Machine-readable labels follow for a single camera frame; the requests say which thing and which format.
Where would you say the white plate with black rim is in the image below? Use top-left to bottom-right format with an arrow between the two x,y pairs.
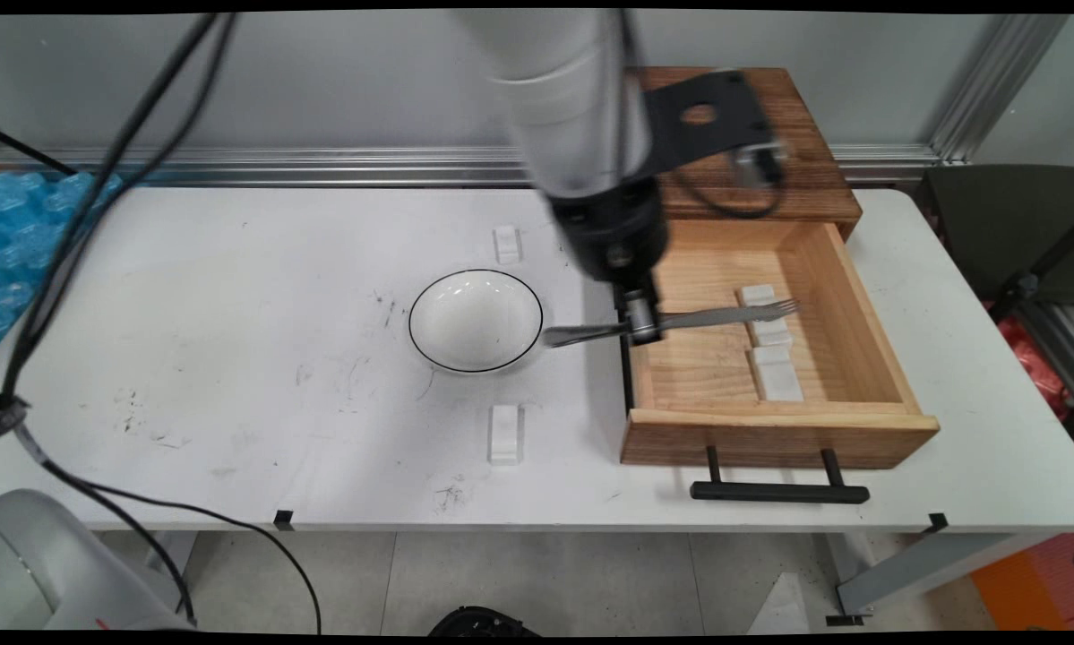
408,269 -> 545,374

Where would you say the silver fork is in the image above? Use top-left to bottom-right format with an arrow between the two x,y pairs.
671,297 -> 803,329

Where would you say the light wooden drawer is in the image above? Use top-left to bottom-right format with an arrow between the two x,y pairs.
615,218 -> 941,469

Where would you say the thin black background cable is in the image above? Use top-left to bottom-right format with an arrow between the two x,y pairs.
0,128 -> 79,176

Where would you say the silver table knife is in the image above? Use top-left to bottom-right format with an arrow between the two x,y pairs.
543,306 -> 752,349

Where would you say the red plastic bag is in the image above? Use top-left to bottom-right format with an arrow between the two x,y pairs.
984,300 -> 1074,449

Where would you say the blue bubble wrap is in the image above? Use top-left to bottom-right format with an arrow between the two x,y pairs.
0,170 -> 125,346

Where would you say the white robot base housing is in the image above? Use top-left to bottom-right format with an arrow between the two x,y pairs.
0,488 -> 188,632

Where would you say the short black camera cable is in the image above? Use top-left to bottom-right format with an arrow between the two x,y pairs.
671,143 -> 786,221

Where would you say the slanted aluminium profile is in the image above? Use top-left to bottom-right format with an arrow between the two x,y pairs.
929,13 -> 1071,167

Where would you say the grey table leg with foot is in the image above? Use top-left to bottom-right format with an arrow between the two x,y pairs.
825,531 -> 1019,627

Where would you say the horizontal aluminium rail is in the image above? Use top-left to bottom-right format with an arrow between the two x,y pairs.
0,145 -> 941,189

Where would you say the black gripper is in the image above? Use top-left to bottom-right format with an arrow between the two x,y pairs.
550,177 -> 672,347

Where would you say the dark wooden cabinet box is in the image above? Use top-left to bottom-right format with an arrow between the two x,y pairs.
626,66 -> 863,243

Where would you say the long black cable bundle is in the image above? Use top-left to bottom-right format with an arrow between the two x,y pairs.
0,11 -> 324,633

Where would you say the black drawer handle bar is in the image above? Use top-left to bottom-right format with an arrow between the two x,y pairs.
691,445 -> 871,504

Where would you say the black round floor object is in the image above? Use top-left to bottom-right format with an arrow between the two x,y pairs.
429,606 -> 539,637

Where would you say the orange box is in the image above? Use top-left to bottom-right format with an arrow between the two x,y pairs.
971,535 -> 1074,631

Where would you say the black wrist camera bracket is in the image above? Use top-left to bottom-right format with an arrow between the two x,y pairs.
640,70 -> 790,191

